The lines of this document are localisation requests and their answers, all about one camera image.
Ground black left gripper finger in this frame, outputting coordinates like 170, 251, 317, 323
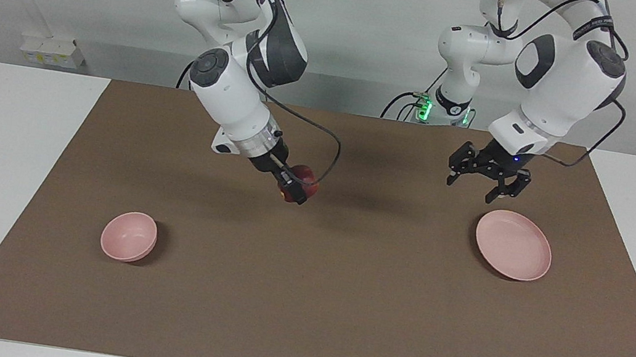
483, 165, 533, 210
445, 139, 483, 191

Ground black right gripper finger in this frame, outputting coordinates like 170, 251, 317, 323
265, 156, 315, 207

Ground red apple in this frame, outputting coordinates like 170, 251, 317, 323
277, 162, 322, 207

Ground pink plate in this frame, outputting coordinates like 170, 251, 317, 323
470, 206, 558, 285

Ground pink bowl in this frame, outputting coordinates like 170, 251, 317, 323
97, 207, 161, 267

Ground green lit base connector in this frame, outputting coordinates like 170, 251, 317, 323
409, 92, 438, 124

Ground brown table mat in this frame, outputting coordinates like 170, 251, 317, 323
0, 62, 636, 357

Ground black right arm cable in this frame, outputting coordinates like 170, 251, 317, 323
126, 0, 363, 192

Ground black base cables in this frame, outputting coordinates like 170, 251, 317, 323
380, 58, 449, 127

